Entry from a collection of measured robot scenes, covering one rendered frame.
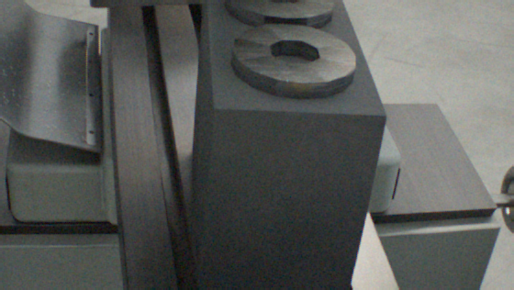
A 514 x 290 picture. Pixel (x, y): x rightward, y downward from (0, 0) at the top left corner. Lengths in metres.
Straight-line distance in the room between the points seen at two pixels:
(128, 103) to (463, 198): 0.51
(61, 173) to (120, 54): 0.16
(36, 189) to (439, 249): 0.55
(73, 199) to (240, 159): 0.48
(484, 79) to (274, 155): 2.63
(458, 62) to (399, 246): 2.14
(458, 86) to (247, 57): 2.52
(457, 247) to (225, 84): 0.67
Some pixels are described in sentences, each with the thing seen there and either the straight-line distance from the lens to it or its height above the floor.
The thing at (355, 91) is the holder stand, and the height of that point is 1.15.
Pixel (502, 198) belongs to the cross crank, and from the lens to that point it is 1.41.
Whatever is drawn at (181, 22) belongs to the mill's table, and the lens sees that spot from 1.12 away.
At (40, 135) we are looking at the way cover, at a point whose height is 0.90.
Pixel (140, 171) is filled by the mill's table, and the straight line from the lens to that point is 0.84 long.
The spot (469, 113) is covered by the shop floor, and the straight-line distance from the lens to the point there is 2.97.
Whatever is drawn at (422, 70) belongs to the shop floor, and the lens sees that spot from 3.17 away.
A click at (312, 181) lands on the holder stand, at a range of 0.63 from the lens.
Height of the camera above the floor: 1.46
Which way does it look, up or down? 34 degrees down
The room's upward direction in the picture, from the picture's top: 6 degrees clockwise
